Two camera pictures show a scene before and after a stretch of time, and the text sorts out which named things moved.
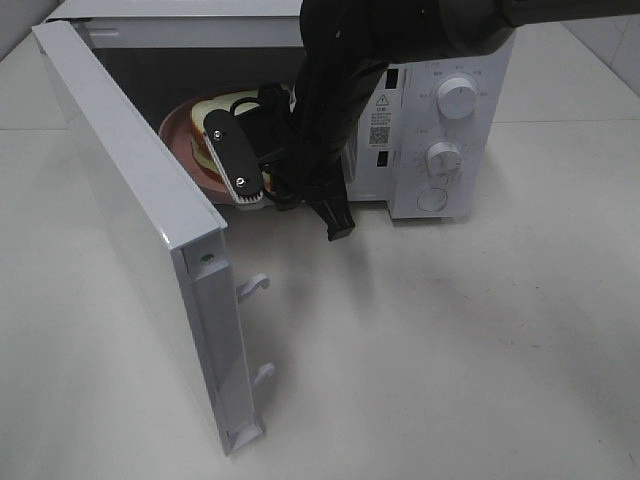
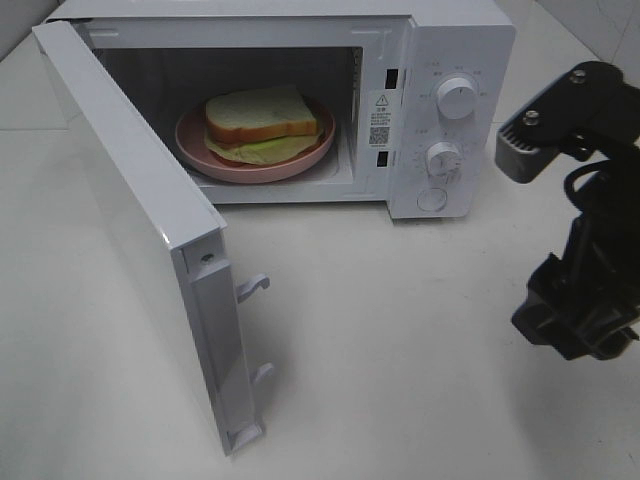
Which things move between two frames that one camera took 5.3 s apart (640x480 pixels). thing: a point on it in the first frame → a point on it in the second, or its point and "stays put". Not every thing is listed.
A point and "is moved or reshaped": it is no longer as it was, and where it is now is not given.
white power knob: [457, 98] stays put
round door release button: [432, 199] stays put
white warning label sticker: [381, 104] stays put
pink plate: [178, 131] is moved or reshaped
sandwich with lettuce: [202, 146] is moved or reshaped
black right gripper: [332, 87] → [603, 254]
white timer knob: [444, 159] stays put
